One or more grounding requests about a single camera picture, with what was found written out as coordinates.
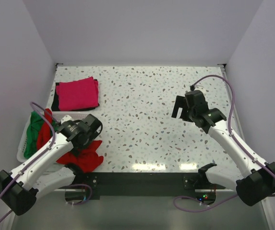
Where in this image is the folded pink t shirt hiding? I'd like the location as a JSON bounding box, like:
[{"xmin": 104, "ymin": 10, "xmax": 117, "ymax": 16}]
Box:
[{"xmin": 57, "ymin": 77, "xmax": 99, "ymax": 111}]

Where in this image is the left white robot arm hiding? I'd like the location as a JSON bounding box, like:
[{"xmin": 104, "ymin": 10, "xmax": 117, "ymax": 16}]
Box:
[{"xmin": 0, "ymin": 114, "xmax": 103, "ymax": 216}]

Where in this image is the folded black t shirt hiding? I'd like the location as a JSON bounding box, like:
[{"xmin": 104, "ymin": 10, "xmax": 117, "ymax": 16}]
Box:
[{"xmin": 51, "ymin": 82, "xmax": 100, "ymax": 112}]

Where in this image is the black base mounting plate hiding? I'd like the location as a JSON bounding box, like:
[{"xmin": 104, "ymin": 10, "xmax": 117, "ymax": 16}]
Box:
[{"xmin": 54, "ymin": 171, "xmax": 227, "ymax": 201}]

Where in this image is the red t shirt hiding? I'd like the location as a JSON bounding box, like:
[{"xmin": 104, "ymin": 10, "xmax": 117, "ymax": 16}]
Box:
[{"xmin": 36, "ymin": 117, "xmax": 104, "ymax": 173}]

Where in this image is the green t shirt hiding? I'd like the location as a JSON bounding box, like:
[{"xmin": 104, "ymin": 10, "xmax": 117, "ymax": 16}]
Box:
[{"xmin": 24, "ymin": 111, "xmax": 44, "ymax": 159}]

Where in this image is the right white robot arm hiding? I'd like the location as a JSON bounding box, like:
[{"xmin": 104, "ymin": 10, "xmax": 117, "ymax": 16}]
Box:
[{"xmin": 171, "ymin": 90, "xmax": 275, "ymax": 206}]

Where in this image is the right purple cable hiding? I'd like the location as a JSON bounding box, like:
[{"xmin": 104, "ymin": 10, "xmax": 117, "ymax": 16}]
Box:
[{"xmin": 173, "ymin": 74, "xmax": 275, "ymax": 212}]

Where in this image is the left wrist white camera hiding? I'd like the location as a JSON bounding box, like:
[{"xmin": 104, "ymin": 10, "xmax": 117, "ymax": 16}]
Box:
[{"xmin": 60, "ymin": 115, "xmax": 74, "ymax": 124}]

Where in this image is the white plastic laundry basket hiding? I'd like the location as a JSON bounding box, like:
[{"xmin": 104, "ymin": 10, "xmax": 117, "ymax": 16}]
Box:
[{"xmin": 16, "ymin": 112, "xmax": 73, "ymax": 162}]

